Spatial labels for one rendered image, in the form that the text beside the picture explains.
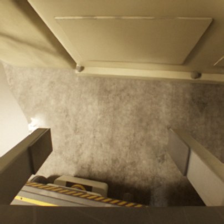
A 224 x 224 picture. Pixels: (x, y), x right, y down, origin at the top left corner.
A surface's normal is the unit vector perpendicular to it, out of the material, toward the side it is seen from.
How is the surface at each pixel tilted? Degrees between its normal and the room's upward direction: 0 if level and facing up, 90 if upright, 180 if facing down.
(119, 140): 0
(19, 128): 0
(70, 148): 0
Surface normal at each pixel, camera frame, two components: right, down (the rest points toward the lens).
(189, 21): -0.11, 0.99
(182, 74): -0.13, -0.14
